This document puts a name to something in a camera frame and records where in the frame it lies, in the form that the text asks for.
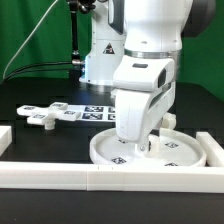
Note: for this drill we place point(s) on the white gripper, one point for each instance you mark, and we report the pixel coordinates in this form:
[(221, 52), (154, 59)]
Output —
[(138, 113)]

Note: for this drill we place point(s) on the white round table top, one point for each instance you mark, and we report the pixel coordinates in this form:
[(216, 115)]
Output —
[(169, 148)]

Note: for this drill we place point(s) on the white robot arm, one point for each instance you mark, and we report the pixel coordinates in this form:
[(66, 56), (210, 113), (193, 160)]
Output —
[(136, 45)]

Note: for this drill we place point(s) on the white marker tag sheet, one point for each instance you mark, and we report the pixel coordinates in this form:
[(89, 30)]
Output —
[(94, 113)]

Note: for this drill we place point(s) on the white right fence bar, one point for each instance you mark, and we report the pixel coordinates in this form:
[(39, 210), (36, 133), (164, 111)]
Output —
[(214, 152)]

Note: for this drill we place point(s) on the white fence bar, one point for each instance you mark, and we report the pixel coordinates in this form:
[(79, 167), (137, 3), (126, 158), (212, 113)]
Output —
[(5, 138), (90, 177), (214, 152)]

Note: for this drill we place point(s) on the white cross table base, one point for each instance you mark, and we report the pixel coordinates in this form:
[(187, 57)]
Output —
[(46, 116)]

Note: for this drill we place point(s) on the white left fence bar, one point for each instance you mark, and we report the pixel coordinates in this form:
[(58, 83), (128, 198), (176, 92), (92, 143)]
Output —
[(5, 138)]

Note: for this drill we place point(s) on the white front fence bar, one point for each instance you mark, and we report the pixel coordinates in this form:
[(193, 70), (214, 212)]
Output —
[(90, 177)]

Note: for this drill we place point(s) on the black camera stand pole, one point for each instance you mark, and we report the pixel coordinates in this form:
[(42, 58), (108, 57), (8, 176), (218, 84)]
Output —
[(84, 7)]

